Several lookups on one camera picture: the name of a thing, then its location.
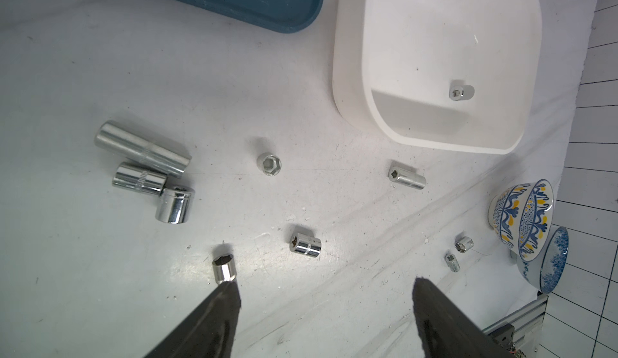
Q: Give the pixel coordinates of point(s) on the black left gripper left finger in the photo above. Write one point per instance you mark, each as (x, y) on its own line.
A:
(209, 330)

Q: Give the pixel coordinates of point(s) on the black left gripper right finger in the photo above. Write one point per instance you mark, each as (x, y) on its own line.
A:
(444, 330)

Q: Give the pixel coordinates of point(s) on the small chrome socket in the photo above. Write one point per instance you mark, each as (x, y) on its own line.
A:
(460, 91)
(452, 262)
(464, 244)

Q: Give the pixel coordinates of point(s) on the long chrome socket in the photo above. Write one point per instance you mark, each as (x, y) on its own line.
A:
(117, 139)
(406, 177)

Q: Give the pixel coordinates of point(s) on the wide chrome socket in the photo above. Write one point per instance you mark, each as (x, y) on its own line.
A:
(175, 205)

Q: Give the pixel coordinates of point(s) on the medium chrome socket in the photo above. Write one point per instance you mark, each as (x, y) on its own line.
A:
(139, 179)

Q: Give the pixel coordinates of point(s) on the white storage box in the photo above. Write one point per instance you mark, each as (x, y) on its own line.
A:
(394, 60)

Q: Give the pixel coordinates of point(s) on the blue white patterned bowl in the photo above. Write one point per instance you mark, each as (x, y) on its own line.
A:
(545, 271)

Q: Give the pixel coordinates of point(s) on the blue yellow patterned bowl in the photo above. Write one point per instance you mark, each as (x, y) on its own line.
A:
(521, 217)

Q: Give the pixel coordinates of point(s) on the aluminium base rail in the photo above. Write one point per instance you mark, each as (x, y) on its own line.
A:
(518, 332)

